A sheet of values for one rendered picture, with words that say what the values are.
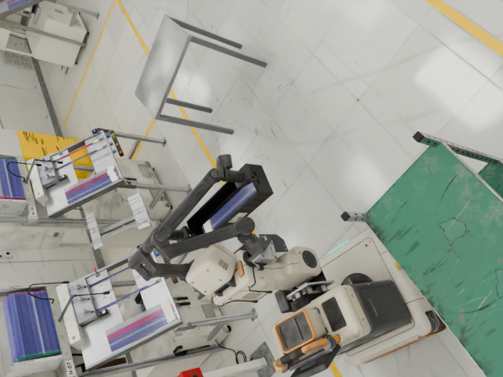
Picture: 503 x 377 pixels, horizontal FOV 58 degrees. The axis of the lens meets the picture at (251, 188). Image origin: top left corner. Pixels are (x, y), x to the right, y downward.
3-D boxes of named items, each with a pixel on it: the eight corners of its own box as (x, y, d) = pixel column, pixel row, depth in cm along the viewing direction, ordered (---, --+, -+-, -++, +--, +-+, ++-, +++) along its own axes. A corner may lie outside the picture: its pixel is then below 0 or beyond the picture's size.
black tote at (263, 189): (210, 247, 256) (194, 248, 248) (201, 221, 263) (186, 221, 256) (274, 193, 222) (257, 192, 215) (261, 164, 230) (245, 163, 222)
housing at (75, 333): (73, 289, 353) (65, 281, 341) (88, 345, 326) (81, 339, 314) (63, 293, 352) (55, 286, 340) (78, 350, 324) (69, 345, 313)
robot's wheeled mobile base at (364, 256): (453, 326, 250) (432, 333, 233) (367, 363, 287) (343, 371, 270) (395, 221, 280) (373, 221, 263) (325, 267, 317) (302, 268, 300)
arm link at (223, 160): (206, 183, 209) (212, 177, 201) (203, 159, 212) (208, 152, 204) (230, 182, 213) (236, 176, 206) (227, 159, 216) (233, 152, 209)
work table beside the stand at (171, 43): (267, 63, 381) (188, 34, 326) (232, 135, 408) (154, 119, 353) (239, 43, 409) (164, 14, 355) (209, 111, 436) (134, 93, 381)
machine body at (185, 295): (203, 265, 424) (145, 268, 382) (235, 330, 386) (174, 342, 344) (174, 305, 456) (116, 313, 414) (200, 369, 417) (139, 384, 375)
